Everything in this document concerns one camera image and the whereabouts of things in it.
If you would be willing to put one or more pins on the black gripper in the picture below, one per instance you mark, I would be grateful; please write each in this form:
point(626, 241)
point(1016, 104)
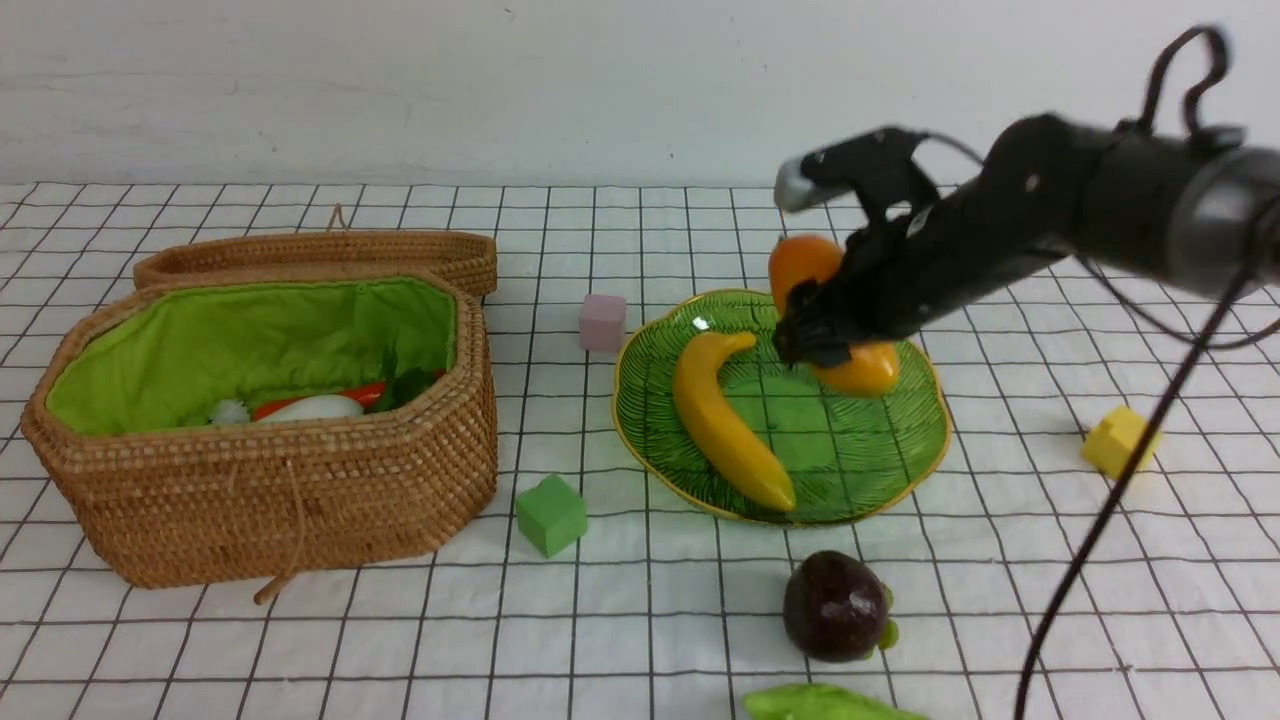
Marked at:
point(895, 276)

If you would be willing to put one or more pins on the orange toy mango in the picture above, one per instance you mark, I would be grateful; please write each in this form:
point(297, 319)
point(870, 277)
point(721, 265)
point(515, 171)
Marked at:
point(872, 370)

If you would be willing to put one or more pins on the yellow toy banana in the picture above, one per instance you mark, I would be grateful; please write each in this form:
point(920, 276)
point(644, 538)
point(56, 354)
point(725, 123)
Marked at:
point(721, 435)

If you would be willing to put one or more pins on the dark purple toy mangosteen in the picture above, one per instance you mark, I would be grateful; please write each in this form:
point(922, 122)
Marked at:
point(836, 610)

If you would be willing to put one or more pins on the green toy cucumber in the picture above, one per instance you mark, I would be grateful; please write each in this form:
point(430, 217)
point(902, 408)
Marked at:
point(818, 701)

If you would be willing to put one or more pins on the red toy carrot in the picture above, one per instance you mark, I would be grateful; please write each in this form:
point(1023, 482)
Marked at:
point(365, 395)

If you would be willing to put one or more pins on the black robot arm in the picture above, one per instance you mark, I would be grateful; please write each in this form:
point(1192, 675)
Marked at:
point(1194, 216)

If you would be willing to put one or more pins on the green glass leaf plate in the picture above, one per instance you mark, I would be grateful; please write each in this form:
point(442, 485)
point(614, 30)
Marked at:
point(848, 457)

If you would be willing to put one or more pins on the pink foam cube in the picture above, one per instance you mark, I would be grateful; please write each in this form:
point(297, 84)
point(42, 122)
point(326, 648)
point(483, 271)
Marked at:
point(602, 323)

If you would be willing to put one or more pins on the yellow foam cube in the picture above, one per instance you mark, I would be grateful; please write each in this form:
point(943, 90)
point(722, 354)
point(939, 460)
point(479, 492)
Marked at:
point(1110, 442)

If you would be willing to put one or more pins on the green foam cube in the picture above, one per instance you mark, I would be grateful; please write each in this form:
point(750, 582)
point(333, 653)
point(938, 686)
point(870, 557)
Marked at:
point(551, 515)

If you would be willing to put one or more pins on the woven rattan basket lid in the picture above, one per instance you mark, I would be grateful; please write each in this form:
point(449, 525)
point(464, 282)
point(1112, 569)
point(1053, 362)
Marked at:
point(467, 260)

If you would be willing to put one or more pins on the white checkered tablecloth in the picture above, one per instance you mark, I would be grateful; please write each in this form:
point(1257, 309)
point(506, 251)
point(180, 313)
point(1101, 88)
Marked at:
point(658, 612)

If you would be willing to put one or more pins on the white fluffy ball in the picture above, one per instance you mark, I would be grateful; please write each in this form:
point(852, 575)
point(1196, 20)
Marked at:
point(230, 411)

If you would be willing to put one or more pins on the woven rattan basket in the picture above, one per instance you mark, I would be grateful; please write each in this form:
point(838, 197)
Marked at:
point(373, 433)

